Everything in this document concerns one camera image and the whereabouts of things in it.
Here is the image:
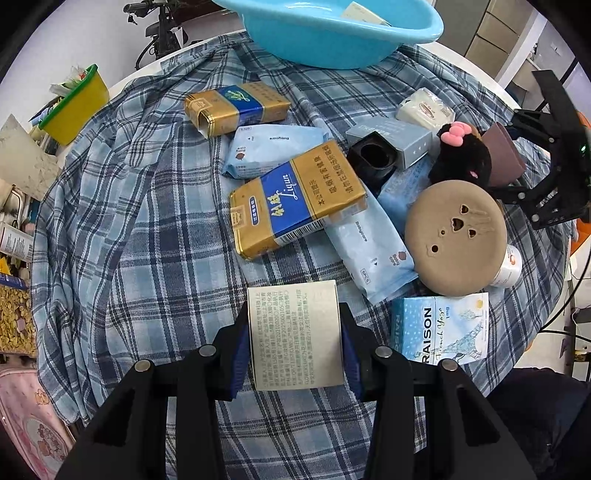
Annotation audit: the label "light blue wipes packet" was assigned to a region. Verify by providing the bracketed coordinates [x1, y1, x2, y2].
[222, 124, 334, 180]
[323, 194, 419, 305]
[376, 157, 439, 234]

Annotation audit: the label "gold blue cigarette carton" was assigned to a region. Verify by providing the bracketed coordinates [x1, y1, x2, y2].
[229, 141, 369, 261]

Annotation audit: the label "round beige disc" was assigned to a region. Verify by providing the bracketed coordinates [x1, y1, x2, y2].
[405, 181, 509, 296]

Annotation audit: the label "white tissue packet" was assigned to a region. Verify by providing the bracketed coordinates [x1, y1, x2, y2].
[397, 88, 455, 131]

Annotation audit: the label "light blue illustrated box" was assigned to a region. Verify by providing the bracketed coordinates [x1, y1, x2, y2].
[390, 292, 490, 367]

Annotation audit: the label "black scooter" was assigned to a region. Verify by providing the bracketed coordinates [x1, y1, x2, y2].
[124, 0, 184, 70]

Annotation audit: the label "small white cup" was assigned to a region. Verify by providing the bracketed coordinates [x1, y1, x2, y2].
[489, 244, 523, 289]

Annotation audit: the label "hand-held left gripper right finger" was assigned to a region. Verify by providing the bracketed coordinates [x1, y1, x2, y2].
[339, 302, 536, 480]

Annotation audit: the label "black plush with pink bow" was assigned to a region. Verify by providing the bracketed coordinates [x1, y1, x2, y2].
[428, 122, 492, 188]

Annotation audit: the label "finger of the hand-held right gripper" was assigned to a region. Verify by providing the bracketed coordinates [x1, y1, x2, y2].
[510, 69, 580, 148]
[496, 175, 591, 229]

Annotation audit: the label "yellow green-rimmed container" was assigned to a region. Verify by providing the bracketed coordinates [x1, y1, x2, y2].
[39, 65, 110, 146]

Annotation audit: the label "brown leather pouch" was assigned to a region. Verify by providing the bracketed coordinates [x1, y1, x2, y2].
[480, 122, 527, 188]

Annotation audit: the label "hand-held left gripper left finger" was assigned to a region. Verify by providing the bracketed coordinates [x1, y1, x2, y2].
[55, 302, 252, 480]

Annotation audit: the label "pink printed bag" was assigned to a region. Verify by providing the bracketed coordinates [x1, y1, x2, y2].
[0, 364, 77, 480]

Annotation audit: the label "black box with round hole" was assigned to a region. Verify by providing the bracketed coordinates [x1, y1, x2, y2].
[346, 131, 399, 197]

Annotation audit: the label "person's dark trousers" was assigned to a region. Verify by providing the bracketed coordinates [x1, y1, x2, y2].
[485, 367, 591, 480]

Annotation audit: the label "bundle of small sachets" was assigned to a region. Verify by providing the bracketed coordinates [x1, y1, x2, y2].
[48, 67, 92, 100]

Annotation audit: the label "grey cardboard box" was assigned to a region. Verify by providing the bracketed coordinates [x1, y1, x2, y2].
[345, 116, 434, 171]

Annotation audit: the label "blue plastic basin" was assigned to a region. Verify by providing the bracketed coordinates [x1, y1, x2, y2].
[212, 0, 445, 70]

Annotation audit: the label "cereal jar with black lid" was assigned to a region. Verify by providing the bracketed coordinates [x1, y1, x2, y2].
[0, 272, 38, 357]

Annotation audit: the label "open-ended gold blue carton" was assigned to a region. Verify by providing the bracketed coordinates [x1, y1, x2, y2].
[185, 82, 291, 139]

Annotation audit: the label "blue plaid cloth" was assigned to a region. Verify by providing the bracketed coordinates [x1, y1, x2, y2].
[30, 30, 571, 480]

